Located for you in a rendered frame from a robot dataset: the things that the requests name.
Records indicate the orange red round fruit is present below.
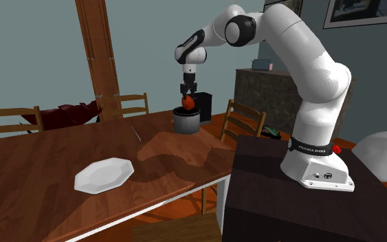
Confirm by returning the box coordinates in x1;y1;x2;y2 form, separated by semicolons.
181;95;195;112

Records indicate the grey ribbed cup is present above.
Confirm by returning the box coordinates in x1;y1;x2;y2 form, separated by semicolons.
173;106;201;135

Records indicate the wooden slatted chair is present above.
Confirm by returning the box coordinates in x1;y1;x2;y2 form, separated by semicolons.
96;92;150;122
0;105;45;142
201;99;267;215

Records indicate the dark stone sideboard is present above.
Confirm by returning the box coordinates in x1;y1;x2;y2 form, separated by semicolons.
233;58;356;140

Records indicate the wooden pillar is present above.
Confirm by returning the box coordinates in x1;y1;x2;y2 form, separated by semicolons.
75;0;124;122

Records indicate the white octagonal plate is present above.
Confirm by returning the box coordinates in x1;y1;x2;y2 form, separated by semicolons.
74;157;135;195

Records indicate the dark red draped cloth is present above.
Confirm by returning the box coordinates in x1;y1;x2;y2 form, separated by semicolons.
19;100;103;134

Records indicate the dark robot stand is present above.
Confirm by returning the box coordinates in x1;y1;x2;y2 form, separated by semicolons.
221;135;387;242

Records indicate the wooden dining table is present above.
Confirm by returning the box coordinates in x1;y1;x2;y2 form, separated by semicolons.
0;109;236;242

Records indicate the white dome object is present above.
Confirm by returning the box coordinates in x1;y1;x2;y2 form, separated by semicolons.
351;131;387;183

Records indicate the framed wall picture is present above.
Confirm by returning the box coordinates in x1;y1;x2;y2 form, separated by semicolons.
323;0;387;30
263;0;304;17

